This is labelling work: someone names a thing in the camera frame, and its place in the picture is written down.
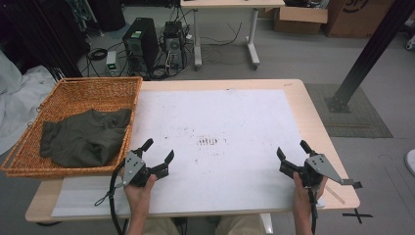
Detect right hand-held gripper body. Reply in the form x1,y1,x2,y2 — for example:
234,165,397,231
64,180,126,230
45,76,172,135
301,154,344,189

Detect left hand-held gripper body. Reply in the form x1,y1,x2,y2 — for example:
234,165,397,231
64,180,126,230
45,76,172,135
122,150,155,189

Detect olive printed t-shirt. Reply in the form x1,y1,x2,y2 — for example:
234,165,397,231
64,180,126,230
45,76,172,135
39,108,133,168

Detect orange wicker basket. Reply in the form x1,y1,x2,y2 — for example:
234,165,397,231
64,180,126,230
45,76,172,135
0,76,144,179

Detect person's left hand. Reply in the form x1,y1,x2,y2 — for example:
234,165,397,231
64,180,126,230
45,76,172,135
123,174,158,216

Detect person's right hand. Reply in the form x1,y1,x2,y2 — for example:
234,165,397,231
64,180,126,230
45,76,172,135
292,172,328,218

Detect thin wooden strip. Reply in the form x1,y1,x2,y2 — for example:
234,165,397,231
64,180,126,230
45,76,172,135
325,185,346,206

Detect black tape strip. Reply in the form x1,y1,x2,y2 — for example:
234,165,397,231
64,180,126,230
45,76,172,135
341,178,363,190

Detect grey floor mat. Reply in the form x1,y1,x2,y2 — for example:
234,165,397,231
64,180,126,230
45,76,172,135
304,83,393,139

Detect black tape cross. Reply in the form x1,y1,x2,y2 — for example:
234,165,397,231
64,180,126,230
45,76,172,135
342,209,374,225

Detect person's khaki trouser legs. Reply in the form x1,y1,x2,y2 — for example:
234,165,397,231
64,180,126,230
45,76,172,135
143,214,268,235

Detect white table mat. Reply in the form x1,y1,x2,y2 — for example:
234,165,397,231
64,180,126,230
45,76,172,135
51,89,326,218

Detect white box with green light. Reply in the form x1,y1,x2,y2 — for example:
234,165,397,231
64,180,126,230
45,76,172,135
106,50,117,75

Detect white round object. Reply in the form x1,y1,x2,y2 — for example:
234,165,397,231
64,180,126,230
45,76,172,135
404,149,415,178

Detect large black computer tower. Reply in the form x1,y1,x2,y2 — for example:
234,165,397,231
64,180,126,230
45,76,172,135
122,18,161,78

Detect small black computer tower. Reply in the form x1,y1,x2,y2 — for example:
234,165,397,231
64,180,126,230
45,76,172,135
162,21,186,70

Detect small open cardboard box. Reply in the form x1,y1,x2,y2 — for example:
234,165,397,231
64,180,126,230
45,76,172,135
273,6,329,35

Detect white cloth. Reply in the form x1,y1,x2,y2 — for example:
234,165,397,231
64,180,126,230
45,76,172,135
0,50,58,157

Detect large cardboard box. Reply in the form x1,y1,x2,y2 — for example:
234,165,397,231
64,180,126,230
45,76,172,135
322,0,396,39

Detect dark curtain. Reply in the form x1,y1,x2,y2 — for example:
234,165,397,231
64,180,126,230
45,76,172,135
0,0,91,79

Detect white-legged wooden table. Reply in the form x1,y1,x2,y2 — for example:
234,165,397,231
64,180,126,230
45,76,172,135
180,0,286,71

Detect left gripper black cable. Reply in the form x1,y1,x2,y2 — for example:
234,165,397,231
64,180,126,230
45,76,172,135
94,160,129,235

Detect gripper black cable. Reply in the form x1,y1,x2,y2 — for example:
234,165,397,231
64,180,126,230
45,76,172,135
94,160,129,235
307,186,320,235

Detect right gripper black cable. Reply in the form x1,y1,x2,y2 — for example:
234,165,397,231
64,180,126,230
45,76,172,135
307,186,320,235

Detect coiled black cable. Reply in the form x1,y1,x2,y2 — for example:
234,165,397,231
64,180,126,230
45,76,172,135
86,47,109,62

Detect black metal post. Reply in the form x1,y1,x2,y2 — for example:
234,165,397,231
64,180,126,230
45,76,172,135
325,0,415,114

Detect loose black floor cable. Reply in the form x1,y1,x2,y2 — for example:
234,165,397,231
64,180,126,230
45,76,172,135
200,22,244,47

